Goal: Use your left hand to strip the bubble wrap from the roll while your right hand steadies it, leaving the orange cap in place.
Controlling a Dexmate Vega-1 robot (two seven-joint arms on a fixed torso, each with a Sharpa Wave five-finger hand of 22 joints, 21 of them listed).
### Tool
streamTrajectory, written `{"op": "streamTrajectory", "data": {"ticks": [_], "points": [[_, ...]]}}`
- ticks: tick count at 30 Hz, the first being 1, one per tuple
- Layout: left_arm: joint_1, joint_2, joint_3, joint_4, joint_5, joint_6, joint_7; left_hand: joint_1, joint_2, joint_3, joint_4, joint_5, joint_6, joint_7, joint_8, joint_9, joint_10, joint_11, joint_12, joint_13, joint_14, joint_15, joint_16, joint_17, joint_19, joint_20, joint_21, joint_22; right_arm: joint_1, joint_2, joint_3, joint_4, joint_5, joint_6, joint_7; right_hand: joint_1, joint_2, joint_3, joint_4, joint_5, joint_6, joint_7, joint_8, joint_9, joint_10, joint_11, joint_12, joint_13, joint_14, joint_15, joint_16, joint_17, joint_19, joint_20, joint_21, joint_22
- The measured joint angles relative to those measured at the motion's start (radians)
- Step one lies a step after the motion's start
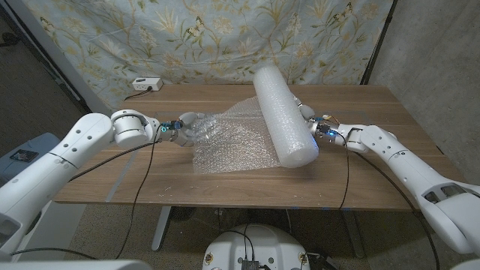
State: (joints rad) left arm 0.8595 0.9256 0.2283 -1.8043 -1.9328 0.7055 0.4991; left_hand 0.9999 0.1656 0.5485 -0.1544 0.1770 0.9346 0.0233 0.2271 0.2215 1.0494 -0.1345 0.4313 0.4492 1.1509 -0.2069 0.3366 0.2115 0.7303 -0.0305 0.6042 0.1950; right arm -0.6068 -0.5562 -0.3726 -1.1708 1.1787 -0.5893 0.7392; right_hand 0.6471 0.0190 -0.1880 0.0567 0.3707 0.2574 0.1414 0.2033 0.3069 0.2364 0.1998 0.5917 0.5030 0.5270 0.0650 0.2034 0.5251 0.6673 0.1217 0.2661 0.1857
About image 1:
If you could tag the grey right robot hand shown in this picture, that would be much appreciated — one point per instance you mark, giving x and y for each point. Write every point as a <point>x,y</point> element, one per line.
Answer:
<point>315,125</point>

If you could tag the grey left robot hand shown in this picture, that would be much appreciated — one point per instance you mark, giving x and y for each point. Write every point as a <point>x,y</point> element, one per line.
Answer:
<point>187,131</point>

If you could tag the clear bubble wrap roll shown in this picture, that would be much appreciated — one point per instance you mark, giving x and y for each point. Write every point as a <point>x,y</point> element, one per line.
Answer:
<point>285,123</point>

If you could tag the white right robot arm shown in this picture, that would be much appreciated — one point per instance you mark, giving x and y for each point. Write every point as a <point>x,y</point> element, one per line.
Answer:
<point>412,168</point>

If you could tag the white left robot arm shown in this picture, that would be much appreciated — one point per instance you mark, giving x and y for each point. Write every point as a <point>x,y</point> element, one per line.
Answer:
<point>75,150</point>

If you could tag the white power outlet box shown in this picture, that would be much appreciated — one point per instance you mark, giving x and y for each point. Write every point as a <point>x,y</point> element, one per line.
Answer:
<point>144,84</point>

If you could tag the black ribbed round object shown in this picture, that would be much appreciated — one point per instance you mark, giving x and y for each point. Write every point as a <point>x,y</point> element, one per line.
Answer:
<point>182,213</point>

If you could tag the floral blue backdrop cloth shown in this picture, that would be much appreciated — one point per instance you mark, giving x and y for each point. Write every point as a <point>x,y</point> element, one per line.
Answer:
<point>206,45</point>

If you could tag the black backdrop stand pole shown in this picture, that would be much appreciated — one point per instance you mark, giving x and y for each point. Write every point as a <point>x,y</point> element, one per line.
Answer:
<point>376,45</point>

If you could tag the white table leg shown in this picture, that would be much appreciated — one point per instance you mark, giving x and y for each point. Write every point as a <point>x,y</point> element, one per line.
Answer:
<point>161,232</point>

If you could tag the grey table leg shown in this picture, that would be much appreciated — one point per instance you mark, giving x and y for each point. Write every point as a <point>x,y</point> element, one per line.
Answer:
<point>354,236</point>

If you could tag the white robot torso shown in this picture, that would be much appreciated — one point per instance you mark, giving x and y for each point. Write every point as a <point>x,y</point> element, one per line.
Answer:
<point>270,243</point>

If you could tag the small black torso box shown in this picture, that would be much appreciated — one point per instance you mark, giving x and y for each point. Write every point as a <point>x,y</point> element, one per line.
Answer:
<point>249,265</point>

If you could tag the blue-grey storage bin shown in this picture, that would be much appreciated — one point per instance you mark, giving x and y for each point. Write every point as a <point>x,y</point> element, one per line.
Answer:
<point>37,144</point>

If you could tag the black flat phone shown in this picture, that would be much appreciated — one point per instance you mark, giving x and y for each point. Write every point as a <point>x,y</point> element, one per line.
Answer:
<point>23,155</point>

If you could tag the black door frame strip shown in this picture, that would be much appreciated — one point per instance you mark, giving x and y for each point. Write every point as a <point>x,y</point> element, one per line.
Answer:
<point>85,109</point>

